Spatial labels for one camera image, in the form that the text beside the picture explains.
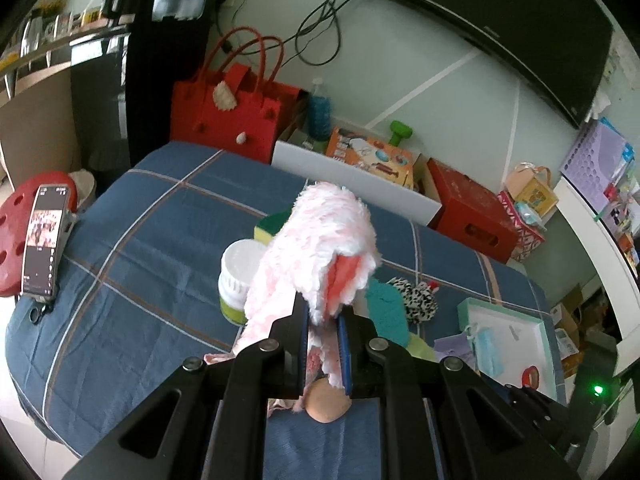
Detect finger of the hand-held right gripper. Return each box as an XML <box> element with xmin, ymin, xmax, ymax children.
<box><xmin>502</xmin><ymin>382</ymin><xmax>568</xmax><ymax>423</ymax></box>

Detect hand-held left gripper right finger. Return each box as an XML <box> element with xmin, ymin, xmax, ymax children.
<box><xmin>336</xmin><ymin>310</ymin><xmax>581</xmax><ymax>480</ymax></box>

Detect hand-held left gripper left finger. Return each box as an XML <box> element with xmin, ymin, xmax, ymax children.
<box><xmin>62</xmin><ymin>294</ymin><xmax>311</xmax><ymax>480</ymax></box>

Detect mint green shallow box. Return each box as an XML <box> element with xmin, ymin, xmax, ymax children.
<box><xmin>457</xmin><ymin>297</ymin><xmax>560</xmax><ymax>403</ymax></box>

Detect black and white spotted plush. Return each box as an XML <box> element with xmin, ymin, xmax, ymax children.
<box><xmin>387</xmin><ymin>276</ymin><xmax>442</xmax><ymax>322</ymax></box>

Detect yellow and green sponge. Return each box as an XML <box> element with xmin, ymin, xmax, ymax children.
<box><xmin>255</xmin><ymin>212</ymin><xmax>288</xmax><ymax>248</ymax></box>

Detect cardboard boxes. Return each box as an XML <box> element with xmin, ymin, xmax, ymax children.
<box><xmin>550</xmin><ymin>285</ymin><xmax>608</xmax><ymax>377</ymax></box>

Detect beige round puff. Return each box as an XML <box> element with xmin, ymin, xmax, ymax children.
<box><xmin>305</xmin><ymin>379</ymin><xmax>351</xmax><ymax>423</ymax></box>

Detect blue face mask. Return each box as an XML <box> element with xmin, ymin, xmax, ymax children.
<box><xmin>475</xmin><ymin>327</ymin><xmax>506</xmax><ymax>377</ymax></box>

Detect teal fabric pouch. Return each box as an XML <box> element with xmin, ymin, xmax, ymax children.
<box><xmin>366</xmin><ymin>280</ymin><xmax>412</xmax><ymax>347</ymax></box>

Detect light green cloth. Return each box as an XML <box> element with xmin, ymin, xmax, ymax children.
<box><xmin>402</xmin><ymin>332</ymin><xmax>439</xmax><ymax>363</ymax></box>

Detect purple card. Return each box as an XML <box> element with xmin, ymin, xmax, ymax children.
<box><xmin>434</xmin><ymin>335</ymin><xmax>473</xmax><ymax>361</ymax></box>

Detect white jar with green label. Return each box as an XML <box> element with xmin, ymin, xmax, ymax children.
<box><xmin>218</xmin><ymin>239</ymin><xmax>268</xmax><ymax>325</ymax></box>

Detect white desk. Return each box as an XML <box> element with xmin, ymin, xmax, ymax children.
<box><xmin>552</xmin><ymin>177</ymin><xmax>640</xmax><ymax>361</ymax></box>

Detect red and white patterned bag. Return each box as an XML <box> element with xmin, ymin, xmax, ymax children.
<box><xmin>497</xmin><ymin>190</ymin><xmax>547</xmax><ymax>262</ymax></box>

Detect white board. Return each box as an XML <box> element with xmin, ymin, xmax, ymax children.
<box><xmin>271</xmin><ymin>140</ymin><xmax>443</xmax><ymax>227</ymax></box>

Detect blue plaid blanket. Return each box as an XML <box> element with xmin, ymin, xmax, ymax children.
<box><xmin>5</xmin><ymin>141</ymin><xmax>553</xmax><ymax>480</ymax></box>

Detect red plastic crate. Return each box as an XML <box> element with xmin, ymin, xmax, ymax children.
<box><xmin>427</xmin><ymin>158</ymin><xmax>518</xmax><ymax>263</ymax></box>

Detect orange toy box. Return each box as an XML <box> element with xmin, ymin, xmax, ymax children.
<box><xmin>326</xmin><ymin>127</ymin><xmax>416</xmax><ymax>189</ymax></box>

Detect green dumbbell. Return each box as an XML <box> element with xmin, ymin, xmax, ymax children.
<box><xmin>390</xmin><ymin>121</ymin><xmax>414</xmax><ymax>147</ymax></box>

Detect red felt handbag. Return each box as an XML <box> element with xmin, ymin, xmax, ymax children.
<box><xmin>170</xmin><ymin>27</ymin><xmax>308</xmax><ymax>163</ymax></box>

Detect smartphone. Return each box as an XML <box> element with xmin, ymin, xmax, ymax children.
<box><xmin>21</xmin><ymin>184</ymin><xmax>71</xmax><ymax>297</ymax></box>

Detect red plastic stool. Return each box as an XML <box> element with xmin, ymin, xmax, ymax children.
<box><xmin>0</xmin><ymin>172</ymin><xmax>79</xmax><ymax>297</ymax></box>

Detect black cabinet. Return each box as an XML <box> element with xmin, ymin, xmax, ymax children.
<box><xmin>70</xmin><ymin>0</ymin><xmax>227</xmax><ymax>168</ymax></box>

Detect black television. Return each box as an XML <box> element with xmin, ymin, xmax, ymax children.
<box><xmin>317</xmin><ymin>0</ymin><xmax>615</xmax><ymax>128</ymax></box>

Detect row of small packets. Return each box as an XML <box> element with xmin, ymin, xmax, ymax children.
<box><xmin>0</xmin><ymin>6</ymin><xmax>119</xmax><ymax>68</ymax></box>

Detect black cables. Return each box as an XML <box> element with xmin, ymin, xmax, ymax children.
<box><xmin>294</xmin><ymin>0</ymin><xmax>362</xmax><ymax>67</ymax></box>

